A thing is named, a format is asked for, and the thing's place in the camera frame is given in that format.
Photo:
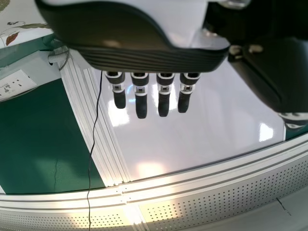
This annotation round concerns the plate with brown leaf pattern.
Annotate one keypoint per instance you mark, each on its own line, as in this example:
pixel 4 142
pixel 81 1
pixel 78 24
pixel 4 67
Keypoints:
pixel 14 14

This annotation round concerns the grey aluminium partition post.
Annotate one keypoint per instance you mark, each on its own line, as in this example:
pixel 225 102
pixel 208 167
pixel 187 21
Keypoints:
pixel 108 149

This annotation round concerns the white socket strip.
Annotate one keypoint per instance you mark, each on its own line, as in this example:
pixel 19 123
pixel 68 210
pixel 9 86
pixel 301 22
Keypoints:
pixel 16 81

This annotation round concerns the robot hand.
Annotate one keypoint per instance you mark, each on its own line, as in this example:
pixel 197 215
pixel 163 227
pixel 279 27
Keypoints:
pixel 120 29

